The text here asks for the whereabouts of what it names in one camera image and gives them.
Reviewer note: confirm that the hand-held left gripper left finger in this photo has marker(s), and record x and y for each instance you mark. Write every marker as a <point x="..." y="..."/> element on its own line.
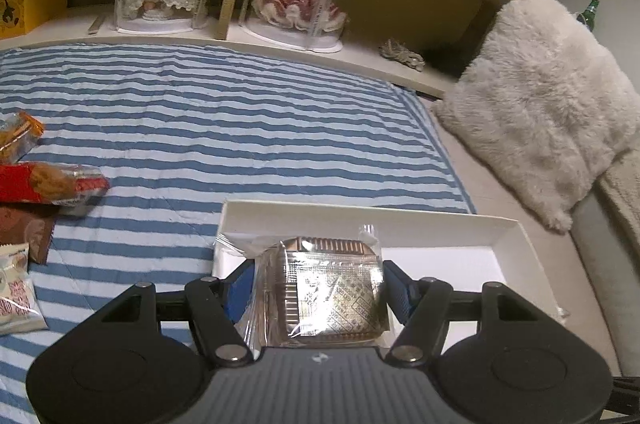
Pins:
<point x="240" y="293"/>

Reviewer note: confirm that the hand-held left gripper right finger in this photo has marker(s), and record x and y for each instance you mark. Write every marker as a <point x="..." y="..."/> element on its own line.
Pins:
<point x="397" y="295"/>

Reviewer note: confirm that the white cardboard box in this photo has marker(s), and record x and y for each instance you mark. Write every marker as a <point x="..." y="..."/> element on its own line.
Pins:
<point x="450" y="259"/>

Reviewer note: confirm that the dark cake with patterned label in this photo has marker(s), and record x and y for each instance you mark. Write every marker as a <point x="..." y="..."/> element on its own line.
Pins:
<point x="325" y="294"/>

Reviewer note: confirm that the brown snack packet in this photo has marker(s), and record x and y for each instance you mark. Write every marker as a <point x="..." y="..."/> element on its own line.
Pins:
<point x="25" y="230"/>

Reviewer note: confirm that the white small snack packet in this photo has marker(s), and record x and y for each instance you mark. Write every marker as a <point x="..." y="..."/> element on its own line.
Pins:
<point x="15" y="294"/>

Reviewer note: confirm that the red snack packet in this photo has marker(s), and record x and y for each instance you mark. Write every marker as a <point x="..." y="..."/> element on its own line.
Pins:
<point x="30" y="182"/>

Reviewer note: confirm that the orange snack packet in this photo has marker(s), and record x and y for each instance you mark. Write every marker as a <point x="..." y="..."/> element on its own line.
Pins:
<point x="20" y="137"/>

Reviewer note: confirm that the blue striped blanket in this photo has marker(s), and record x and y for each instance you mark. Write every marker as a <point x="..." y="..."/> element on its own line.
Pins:
<point x="200" y="129"/>

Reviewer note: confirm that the grey cushion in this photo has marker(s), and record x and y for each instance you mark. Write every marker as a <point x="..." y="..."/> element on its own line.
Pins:
<point x="605" y="264"/>

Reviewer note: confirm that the white fluffy pillow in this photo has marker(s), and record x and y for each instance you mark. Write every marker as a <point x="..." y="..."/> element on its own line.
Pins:
<point x="540" y="104"/>

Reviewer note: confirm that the green bottle with label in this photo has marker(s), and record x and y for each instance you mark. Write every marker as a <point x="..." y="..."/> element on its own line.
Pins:
<point x="590" y="13"/>

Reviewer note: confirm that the yellow cardboard box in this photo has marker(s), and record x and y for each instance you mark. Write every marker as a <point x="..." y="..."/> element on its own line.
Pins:
<point x="30" y="9"/>

